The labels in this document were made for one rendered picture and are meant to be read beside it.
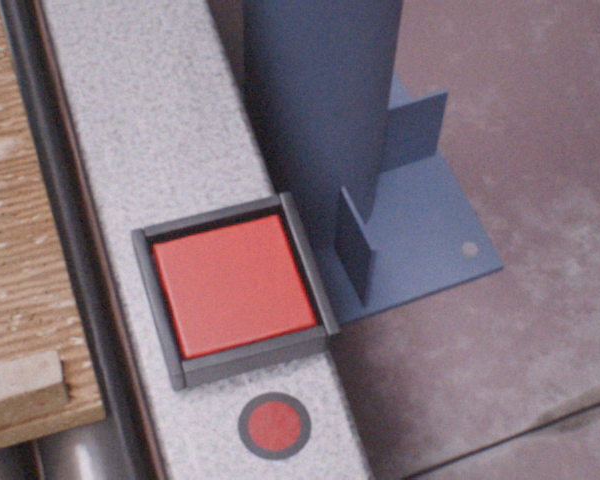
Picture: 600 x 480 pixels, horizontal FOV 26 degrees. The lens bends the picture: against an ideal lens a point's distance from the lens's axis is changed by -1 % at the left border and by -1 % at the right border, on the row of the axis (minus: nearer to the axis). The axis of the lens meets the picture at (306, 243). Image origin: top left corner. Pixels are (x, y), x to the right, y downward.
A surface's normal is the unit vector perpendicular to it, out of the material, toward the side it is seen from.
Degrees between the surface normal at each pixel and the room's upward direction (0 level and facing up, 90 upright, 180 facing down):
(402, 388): 0
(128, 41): 0
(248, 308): 0
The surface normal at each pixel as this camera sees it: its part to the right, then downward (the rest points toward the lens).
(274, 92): -0.59, 0.68
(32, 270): 0.04, -0.51
